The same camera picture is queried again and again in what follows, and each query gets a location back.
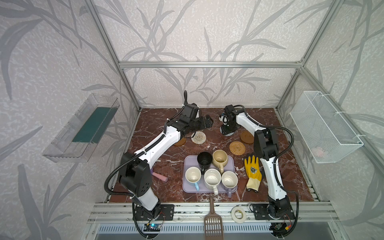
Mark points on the dark brown coaster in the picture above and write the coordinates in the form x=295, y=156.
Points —
x=247, y=138

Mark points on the green flat sheet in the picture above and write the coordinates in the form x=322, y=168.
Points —
x=95, y=126

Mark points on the lavender plastic tray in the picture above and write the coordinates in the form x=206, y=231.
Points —
x=191, y=161

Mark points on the left electronics board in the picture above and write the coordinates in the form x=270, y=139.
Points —
x=152, y=227

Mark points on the grey round coaster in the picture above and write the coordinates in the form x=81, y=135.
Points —
x=227, y=134

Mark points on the white mug blue handle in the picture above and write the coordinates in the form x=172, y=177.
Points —
x=193, y=176

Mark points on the white mug cream handle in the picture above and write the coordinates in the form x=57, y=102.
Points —
x=212, y=179

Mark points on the right electronics board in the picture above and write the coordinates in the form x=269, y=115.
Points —
x=280, y=227

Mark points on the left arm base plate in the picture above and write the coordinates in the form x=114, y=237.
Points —
x=161, y=212

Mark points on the white tape roll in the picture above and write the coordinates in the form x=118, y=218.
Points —
x=238, y=215

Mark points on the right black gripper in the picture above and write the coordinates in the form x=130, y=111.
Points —
x=228, y=127

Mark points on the beige mug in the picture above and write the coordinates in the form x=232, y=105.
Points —
x=220, y=160

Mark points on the electronics board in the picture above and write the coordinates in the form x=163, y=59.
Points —
x=152, y=227
x=280, y=227

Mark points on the white woven coaster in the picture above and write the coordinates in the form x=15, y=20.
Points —
x=199, y=138

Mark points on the clear plastic wall bin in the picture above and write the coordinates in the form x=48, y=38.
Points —
x=62, y=149

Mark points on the white mug lavender handle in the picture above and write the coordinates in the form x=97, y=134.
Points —
x=230, y=182

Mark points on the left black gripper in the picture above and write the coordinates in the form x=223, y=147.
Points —
x=202, y=122

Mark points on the tan wicker coaster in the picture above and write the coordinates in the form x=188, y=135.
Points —
x=237, y=148

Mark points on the amber brown coaster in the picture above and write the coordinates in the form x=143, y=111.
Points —
x=181, y=142

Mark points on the white wire basket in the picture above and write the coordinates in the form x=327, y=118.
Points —
x=325, y=131

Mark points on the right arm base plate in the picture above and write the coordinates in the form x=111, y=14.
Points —
x=259, y=211

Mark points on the yellow work glove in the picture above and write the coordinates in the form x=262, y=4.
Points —
x=253, y=173

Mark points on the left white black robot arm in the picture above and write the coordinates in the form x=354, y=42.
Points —
x=136, y=170

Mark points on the brown slotted scoop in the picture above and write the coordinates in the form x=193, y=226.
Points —
x=213, y=223

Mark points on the black mug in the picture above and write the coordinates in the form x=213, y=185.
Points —
x=204, y=160

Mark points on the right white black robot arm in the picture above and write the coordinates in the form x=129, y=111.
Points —
x=266, y=153

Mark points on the pink cylinder piece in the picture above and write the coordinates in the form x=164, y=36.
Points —
x=160, y=177

